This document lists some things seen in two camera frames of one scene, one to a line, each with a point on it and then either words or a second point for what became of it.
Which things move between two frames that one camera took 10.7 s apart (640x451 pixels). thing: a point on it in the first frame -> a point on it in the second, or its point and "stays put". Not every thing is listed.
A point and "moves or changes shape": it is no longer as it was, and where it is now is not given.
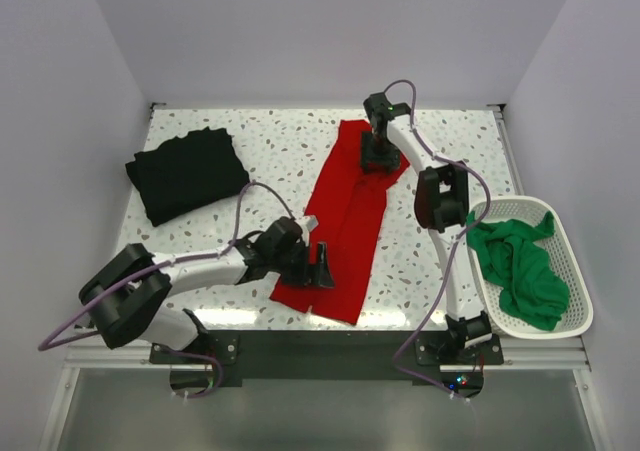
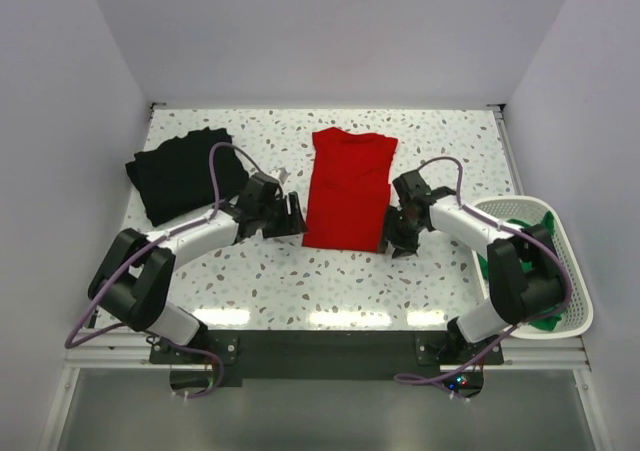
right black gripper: [391, 160] -> [403, 246]
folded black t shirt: [184, 174] stays put
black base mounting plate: [327, 357] stays put
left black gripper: [319, 275] -> [292, 223]
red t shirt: [349, 205] moves or changes shape
